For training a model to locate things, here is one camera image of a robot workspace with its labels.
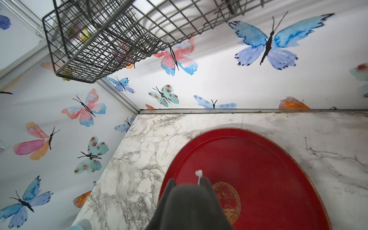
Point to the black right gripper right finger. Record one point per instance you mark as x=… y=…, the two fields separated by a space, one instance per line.
x=212 y=212

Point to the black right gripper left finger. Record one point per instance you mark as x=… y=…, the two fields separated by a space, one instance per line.
x=155 y=222

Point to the round cut dough wrapper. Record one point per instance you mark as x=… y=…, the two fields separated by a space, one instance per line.
x=199 y=174

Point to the black handled strainer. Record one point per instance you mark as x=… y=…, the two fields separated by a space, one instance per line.
x=183 y=209

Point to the red round tray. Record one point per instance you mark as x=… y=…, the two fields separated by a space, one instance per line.
x=259 y=185

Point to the teal plastic scoop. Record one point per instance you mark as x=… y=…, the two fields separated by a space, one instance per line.
x=81 y=225

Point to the black wire wall basket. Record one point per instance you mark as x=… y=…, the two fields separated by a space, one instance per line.
x=89 y=40

